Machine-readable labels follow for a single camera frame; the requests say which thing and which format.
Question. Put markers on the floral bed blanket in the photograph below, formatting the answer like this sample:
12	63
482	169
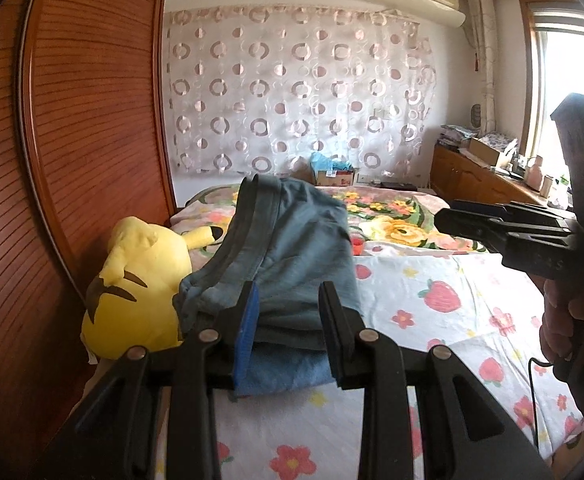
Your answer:
397	220

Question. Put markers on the open cardboard box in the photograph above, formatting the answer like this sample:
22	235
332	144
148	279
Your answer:
489	152

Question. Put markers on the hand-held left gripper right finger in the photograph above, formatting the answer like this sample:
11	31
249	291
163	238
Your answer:
332	340

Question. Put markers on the yellow plush toy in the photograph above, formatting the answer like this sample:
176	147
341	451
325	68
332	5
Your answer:
136	280

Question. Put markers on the sheer circle pattern curtain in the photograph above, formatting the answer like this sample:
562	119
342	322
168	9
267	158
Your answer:
292	90

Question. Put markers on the wooden side cabinet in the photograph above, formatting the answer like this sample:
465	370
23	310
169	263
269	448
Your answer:
472	185

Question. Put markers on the pink bottle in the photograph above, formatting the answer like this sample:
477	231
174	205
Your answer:
535	175

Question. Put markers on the small printed cardboard box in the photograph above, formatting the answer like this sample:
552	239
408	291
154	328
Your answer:
337	178

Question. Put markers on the wooden headboard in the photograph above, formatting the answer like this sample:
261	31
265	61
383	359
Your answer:
71	135

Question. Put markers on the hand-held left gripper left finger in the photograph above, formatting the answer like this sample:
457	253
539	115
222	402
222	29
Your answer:
247	340

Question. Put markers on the person's right hand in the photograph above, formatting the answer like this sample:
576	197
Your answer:
559	320

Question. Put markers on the white strawberry print blanket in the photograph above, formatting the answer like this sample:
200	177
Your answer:
422	320

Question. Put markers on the blue folded cloth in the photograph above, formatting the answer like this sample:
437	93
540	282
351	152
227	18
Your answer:
287	370

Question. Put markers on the beige window curtain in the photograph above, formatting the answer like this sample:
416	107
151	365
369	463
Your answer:
482	55

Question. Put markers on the blue plastic bag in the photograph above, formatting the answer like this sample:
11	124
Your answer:
328	162

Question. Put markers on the window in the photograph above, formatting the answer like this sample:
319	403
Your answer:
567	70

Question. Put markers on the teal grey pants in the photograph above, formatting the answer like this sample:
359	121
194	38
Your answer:
292	255

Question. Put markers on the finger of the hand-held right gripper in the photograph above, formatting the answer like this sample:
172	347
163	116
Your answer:
502	208
472	227

